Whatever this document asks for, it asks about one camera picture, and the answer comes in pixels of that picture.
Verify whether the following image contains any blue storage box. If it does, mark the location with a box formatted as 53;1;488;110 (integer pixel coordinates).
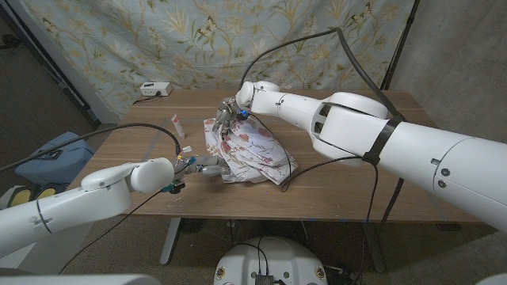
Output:
14;131;95;186

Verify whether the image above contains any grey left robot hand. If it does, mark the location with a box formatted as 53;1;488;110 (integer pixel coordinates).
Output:
173;154;232;178

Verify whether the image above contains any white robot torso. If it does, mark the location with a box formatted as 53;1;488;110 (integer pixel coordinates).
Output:
213;236;329;285

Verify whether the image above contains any floral printed backdrop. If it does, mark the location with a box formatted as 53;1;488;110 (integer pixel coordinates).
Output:
19;0;415;116

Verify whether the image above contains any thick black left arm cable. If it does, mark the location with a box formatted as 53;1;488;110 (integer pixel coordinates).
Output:
0;122;182;173

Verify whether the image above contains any white power strip box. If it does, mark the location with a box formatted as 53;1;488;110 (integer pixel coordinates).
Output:
139;82;173;97

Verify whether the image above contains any white table leg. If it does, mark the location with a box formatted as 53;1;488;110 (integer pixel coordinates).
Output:
361;221;387;273
159;217;182;265

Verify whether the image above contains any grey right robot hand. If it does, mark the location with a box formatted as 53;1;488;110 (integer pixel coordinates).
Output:
212;97;245;136

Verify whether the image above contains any black power strip cable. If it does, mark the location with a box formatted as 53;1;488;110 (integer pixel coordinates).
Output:
132;91;162;106

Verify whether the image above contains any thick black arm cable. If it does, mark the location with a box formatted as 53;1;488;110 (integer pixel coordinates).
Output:
238;27;405;225
0;122;182;173

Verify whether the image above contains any white toothpaste tube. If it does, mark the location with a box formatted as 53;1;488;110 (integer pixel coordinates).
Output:
170;113;186;139

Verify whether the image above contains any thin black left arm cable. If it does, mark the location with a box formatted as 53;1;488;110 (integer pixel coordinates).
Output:
59;189;163;276

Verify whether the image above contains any black backdrop stand pole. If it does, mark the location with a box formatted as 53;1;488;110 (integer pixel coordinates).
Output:
379;0;421;91

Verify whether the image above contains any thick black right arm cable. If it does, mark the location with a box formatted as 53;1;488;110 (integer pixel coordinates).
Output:
238;27;405;225

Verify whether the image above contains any white floral cloth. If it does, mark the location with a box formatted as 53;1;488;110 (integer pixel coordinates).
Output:
203;116;299;186

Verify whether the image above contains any black device with label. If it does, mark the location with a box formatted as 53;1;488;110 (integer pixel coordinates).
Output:
37;149;64;161

